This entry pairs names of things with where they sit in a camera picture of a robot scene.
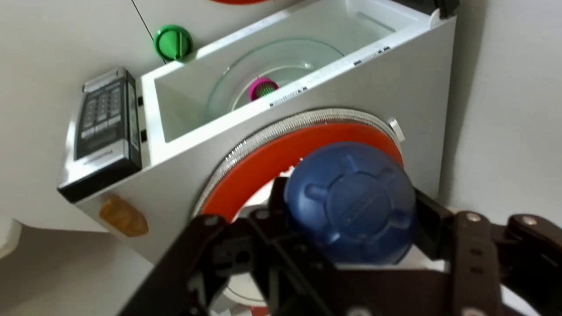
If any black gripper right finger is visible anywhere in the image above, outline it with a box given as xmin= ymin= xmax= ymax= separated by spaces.
xmin=410 ymin=187 xmax=562 ymax=316

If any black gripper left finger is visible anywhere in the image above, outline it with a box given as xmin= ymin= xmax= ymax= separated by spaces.
xmin=116 ymin=174 xmax=341 ymax=316

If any red plate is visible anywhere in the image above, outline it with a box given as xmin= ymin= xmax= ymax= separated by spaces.
xmin=195 ymin=122 xmax=404 ymax=222

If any pink cup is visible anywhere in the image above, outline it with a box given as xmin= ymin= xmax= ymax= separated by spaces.
xmin=248 ymin=78 xmax=278 ymax=101

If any white microwave oven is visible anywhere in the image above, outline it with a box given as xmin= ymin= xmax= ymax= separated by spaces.
xmin=58 ymin=0 xmax=457 ymax=260

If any glass microwave turntable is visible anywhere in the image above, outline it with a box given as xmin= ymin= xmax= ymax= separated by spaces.
xmin=206 ymin=39 xmax=343 ymax=118

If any green bottle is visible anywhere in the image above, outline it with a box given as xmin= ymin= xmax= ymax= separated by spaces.
xmin=153 ymin=25 xmax=194 ymax=62

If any red round placemat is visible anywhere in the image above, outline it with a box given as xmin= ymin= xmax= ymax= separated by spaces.
xmin=211 ymin=0 xmax=271 ymax=6

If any thin black cable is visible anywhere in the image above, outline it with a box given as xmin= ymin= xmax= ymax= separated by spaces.
xmin=129 ymin=0 xmax=155 ymax=39

